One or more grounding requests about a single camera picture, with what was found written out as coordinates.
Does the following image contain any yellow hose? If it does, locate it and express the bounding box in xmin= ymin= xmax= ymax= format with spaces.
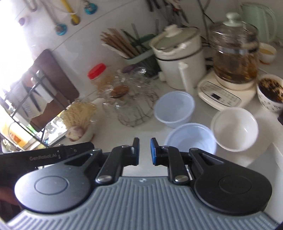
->
xmin=61 ymin=0 xmax=80 ymax=25

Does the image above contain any white ceramic bowl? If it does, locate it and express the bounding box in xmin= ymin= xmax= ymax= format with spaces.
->
xmin=211 ymin=108 xmax=259 ymax=153

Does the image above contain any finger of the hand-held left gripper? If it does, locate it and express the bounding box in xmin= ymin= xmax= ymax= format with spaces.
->
xmin=60 ymin=142 xmax=96 ymax=163

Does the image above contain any blue pipe flange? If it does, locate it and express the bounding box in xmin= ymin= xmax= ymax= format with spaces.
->
xmin=83 ymin=4 xmax=98 ymax=15
xmin=55 ymin=23 xmax=67 ymax=35

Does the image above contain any dark wooden cutting board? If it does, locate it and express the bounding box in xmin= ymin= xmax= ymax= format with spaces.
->
xmin=22 ymin=49 xmax=80 ymax=131

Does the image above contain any patterned cup with tea leaves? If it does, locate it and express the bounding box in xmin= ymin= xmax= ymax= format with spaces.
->
xmin=256 ymin=74 xmax=283 ymax=112

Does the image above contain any mint green electric kettle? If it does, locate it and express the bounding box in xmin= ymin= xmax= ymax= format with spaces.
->
xmin=240 ymin=2 xmax=278 ymax=43

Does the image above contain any black dish rack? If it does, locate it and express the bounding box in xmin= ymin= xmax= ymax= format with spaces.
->
xmin=0 ymin=70 xmax=67 ymax=146

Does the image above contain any orange detergent bottle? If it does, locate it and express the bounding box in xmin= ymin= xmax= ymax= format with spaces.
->
xmin=4 ymin=124 xmax=29 ymax=146

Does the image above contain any white patterned board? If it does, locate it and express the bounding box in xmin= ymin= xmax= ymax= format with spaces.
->
xmin=22 ymin=84 xmax=53 ymax=120

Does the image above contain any glass kettle with white lid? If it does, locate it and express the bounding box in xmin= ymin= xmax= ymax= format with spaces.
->
xmin=209 ymin=12 xmax=260 ymax=84

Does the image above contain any clear drinking glass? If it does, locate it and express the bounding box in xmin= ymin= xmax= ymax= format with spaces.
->
xmin=45 ymin=117 xmax=65 ymax=137

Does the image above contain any dried noodle bundle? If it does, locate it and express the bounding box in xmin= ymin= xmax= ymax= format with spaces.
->
xmin=61 ymin=102 xmax=98 ymax=131

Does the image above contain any small white bowl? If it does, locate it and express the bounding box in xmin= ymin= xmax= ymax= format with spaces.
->
xmin=66 ymin=119 xmax=95 ymax=142

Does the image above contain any bundle of wooden chopsticks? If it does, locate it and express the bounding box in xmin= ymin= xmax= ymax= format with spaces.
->
xmin=100 ymin=28 xmax=141 ymax=59

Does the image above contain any translucent plastic bowl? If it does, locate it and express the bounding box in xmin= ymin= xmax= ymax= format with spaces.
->
xmin=154 ymin=91 xmax=195 ymax=129
xmin=165 ymin=123 xmax=217 ymax=156

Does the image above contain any white electric cooking pot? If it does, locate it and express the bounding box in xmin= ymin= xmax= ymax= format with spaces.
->
xmin=149 ymin=25 xmax=205 ymax=93

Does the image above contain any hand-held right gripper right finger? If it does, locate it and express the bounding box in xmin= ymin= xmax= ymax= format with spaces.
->
xmin=150 ymin=137 xmax=225 ymax=185

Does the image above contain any metal wire cup rack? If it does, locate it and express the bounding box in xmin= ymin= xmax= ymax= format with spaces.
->
xmin=103 ymin=88 xmax=160 ymax=127

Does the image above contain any white cup with yellow liquid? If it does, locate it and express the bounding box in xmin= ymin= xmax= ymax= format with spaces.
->
xmin=259 ymin=42 xmax=277 ymax=65

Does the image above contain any green utensil holder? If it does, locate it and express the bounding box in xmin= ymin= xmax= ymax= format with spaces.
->
xmin=124 ymin=34 xmax=156 ymax=67

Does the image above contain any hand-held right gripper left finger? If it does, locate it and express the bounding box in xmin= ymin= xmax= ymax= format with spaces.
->
xmin=64 ymin=137 xmax=140 ymax=185

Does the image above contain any garlic bulb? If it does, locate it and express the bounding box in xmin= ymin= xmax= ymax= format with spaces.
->
xmin=67 ymin=125 xmax=84 ymax=141

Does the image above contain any red-lidded clear jar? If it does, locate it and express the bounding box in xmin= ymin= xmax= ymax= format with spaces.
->
xmin=88 ymin=63 xmax=113 ymax=93

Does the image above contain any person's left hand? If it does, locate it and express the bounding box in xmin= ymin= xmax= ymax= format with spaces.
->
xmin=0 ymin=188 xmax=18 ymax=206

